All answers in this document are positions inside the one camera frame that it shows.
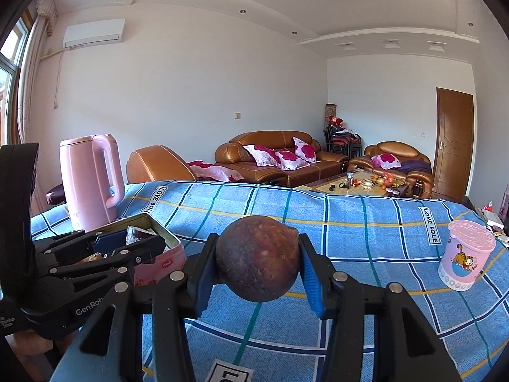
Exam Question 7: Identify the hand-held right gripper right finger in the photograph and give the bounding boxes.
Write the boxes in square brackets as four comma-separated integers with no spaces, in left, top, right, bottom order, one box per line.
[297,233,462,382]

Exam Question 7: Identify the pink tin box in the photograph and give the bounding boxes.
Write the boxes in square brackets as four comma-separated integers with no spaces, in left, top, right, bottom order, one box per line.
[81,213,185,287]

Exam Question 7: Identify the brown leather sofa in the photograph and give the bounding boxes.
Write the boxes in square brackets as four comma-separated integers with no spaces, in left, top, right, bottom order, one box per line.
[215,130,350,187]

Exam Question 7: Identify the brown leather chaise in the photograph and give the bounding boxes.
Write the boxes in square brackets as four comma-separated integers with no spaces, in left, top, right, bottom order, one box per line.
[126,145,197,184]

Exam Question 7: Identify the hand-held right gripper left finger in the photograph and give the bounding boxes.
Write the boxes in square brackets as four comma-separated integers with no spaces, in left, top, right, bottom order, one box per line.
[50,233,219,382]

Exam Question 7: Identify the white air conditioner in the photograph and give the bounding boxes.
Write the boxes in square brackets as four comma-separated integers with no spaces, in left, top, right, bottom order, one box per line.
[63,18,126,48]

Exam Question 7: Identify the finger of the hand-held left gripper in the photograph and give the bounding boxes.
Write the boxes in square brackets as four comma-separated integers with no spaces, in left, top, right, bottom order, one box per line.
[48,233,165,283]
[34,229,128,265]

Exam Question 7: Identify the stacked dark chairs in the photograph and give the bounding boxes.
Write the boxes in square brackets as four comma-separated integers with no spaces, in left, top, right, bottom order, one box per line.
[324,125,362,156]

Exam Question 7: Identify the purple passion fruit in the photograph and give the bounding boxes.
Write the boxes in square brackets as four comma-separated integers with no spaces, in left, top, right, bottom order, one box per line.
[215,215,301,302]

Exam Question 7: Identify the wooden coffee table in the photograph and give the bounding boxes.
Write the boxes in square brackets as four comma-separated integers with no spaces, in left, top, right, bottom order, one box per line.
[292,169,410,197]

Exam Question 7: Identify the blue checked blanket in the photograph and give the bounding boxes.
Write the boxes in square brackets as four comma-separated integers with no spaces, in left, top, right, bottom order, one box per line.
[30,179,509,382]

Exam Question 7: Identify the maroon stool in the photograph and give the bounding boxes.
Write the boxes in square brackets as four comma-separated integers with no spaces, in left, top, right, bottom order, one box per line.
[45,183,68,205]

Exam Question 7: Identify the white red floral pillow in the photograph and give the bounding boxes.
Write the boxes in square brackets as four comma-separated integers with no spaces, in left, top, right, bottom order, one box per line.
[242,144,281,166]
[293,136,321,163]
[371,153,401,170]
[274,149,311,171]

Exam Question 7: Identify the brown leather armchair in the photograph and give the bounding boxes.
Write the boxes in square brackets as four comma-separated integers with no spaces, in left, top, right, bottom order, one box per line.
[348,141,434,200]

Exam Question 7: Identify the purple cloth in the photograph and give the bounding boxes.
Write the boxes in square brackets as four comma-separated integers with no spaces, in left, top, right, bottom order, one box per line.
[400,160,432,175]

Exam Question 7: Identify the pink cartoon cup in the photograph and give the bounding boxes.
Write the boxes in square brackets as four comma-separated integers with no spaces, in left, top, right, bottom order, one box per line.
[438,219,497,291]

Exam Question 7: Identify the brown wooden door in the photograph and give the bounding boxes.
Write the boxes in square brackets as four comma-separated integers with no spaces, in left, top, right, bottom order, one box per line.
[431,88,475,203]

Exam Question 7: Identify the window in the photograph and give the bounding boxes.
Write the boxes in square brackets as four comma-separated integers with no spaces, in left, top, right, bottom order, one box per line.
[0,16,32,146]

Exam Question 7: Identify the pink electric kettle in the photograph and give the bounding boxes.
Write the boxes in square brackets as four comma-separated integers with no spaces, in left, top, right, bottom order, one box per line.
[59,133,125,232]

